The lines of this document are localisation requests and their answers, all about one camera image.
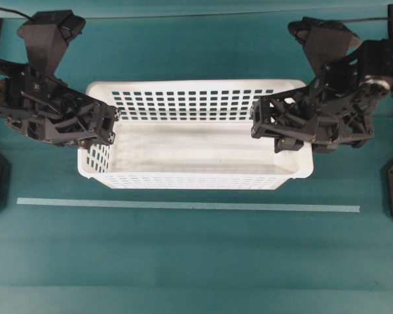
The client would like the black left camera cable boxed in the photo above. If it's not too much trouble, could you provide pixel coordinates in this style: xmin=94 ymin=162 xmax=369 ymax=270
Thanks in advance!
xmin=0 ymin=5 xmax=32 ymax=22

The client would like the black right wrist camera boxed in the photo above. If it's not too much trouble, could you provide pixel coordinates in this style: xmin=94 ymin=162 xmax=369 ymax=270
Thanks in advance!
xmin=288 ymin=17 xmax=362 ymax=75

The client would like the white perforated plastic basket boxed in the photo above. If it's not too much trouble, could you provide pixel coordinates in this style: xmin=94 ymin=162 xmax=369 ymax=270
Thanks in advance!
xmin=77 ymin=79 xmax=314 ymax=190

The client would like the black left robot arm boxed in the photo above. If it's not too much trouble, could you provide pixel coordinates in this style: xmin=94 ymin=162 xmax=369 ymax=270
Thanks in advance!
xmin=0 ymin=59 xmax=121 ymax=149

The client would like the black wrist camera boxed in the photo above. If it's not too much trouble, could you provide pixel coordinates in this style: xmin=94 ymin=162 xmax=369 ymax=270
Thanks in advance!
xmin=288 ymin=17 xmax=362 ymax=75
xmin=17 ymin=10 xmax=86 ymax=77

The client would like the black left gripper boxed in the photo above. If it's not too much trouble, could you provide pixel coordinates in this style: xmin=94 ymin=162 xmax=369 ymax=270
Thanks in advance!
xmin=5 ymin=63 xmax=121 ymax=147

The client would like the light green tape strip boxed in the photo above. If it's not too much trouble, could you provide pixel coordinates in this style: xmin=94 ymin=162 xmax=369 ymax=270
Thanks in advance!
xmin=16 ymin=198 xmax=360 ymax=213

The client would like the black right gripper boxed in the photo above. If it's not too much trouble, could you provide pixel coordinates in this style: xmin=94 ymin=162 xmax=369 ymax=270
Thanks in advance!
xmin=250 ymin=55 xmax=375 ymax=154

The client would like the black right camera cable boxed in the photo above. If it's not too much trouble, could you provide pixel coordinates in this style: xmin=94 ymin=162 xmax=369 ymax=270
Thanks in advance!
xmin=343 ymin=16 xmax=392 ymax=24

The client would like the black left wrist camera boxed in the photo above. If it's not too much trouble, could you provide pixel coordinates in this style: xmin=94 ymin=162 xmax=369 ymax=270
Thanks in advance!
xmin=17 ymin=10 xmax=86 ymax=77

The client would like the black camera cable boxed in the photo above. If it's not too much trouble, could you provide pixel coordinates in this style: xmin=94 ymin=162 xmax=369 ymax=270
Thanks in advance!
xmin=343 ymin=16 xmax=392 ymax=24
xmin=0 ymin=5 xmax=32 ymax=22

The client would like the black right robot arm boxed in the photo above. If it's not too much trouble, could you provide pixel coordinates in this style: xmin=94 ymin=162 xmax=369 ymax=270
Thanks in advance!
xmin=251 ymin=40 xmax=393 ymax=152

